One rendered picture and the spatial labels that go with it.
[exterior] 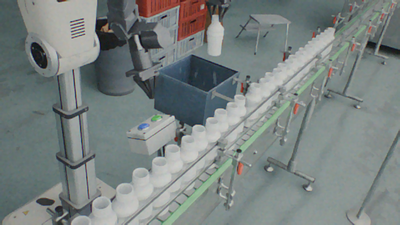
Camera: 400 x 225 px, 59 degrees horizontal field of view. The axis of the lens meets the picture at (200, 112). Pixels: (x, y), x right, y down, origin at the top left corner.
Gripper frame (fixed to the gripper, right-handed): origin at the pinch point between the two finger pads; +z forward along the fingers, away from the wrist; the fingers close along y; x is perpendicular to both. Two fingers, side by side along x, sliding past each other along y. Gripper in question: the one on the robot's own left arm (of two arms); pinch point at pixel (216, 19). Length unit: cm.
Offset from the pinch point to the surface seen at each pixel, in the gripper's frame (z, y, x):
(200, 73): 41, 24, -28
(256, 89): 13.9, -31.9, 18.3
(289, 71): 16.1, -31.5, -11.4
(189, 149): 17, -35, 60
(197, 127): 15, -31, 52
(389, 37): 91, -12, -425
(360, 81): 119, -15, -304
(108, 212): 17, -36, 88
